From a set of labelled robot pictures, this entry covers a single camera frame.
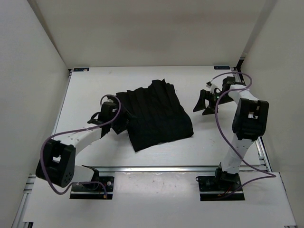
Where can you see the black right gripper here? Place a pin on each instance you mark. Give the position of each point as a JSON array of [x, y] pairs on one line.
[[204, 94]]

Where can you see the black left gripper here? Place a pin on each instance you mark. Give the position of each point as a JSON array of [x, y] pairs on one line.
[[124, 121]]

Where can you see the black pleated skirt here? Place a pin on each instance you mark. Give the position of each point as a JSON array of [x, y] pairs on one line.
[[157, 115]]

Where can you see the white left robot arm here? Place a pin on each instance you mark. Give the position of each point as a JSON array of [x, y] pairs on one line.
[[57, 160]]

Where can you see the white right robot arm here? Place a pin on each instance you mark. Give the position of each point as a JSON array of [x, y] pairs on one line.
[[249, 123]]

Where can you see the right blue label sticker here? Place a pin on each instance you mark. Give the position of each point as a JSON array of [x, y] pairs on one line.
[[221, 67]]

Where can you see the blue label sticker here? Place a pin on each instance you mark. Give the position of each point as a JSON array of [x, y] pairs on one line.
[[81, 69], [221, 67]]

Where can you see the left blue label sticker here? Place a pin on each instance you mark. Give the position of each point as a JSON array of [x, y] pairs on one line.
[[81, 69]]

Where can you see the front aluminium rail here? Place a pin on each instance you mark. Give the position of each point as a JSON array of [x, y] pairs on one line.
[[156, 168]]

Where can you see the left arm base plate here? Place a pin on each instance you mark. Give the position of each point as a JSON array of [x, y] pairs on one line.
[[98, 188]]

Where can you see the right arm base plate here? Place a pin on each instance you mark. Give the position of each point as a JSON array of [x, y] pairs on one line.
[[220, 187]]

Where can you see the left aluminium frame rail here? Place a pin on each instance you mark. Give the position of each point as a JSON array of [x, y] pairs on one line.
[[18, 220]]

